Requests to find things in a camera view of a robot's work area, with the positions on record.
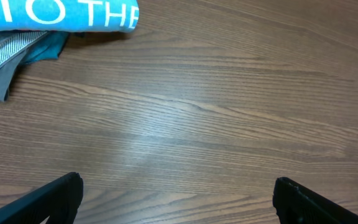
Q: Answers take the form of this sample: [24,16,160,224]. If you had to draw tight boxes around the folded light blue t-shirt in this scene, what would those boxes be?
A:
[0,0,140,32]

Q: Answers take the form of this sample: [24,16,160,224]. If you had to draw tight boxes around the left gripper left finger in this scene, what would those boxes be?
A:
[0,172,83,224]

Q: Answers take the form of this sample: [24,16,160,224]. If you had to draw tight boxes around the teal folded garment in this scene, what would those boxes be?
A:
[20,32,70,65]

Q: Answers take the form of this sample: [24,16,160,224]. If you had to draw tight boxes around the striped grey folded garment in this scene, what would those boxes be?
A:
[0,31,48,68]

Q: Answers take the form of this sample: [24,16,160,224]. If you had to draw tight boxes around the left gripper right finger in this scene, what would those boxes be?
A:
[273,177,358,224]

